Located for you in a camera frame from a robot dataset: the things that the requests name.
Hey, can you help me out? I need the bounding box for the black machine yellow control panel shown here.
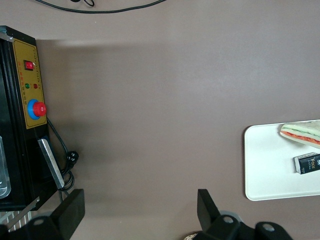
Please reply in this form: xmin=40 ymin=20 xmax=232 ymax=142
xmin=0 ymin=24 xmax=55 ymax=212

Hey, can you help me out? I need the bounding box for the white plastic tray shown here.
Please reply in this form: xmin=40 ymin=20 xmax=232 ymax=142
xmin=244 ymin=122 xmax=320 ymax=201

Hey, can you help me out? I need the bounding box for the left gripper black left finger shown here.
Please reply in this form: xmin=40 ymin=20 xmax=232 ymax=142
xmin=51 ymin=188 xmax=86 ymax=240

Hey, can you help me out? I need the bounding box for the black box Face print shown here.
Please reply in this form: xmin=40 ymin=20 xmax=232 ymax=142
xmin=293 ymin=151 xmax=320 ymax=175

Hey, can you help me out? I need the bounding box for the black power cable with plug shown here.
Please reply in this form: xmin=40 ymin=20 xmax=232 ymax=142
xmin=46 ymin=117 xmax=80 ymax=201

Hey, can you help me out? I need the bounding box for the thin black cable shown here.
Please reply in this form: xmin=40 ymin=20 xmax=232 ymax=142
xmin=34 ymin=0 xmax=166 ymax=14

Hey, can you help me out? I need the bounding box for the silver metal handle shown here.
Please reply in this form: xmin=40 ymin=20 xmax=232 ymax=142
xmin=37 ymin=138 xmax=65 ymax=189

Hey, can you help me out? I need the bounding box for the wrapped triangle sandwich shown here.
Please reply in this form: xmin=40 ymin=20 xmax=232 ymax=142
xmin=279 ymin=119 xmax=320 ymax=150

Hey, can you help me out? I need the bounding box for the steel pan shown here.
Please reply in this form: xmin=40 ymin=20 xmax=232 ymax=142
xmin=0 ymin=136 xmax=12 ymax=200

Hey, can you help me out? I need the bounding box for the white metal grille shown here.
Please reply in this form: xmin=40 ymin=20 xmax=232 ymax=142
xmin=0 ymin=211 xmax=33 ymax=234

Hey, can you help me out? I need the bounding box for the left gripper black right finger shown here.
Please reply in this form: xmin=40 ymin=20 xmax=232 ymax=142
xmin=197 ymin=188 xmax=223 ymax=233

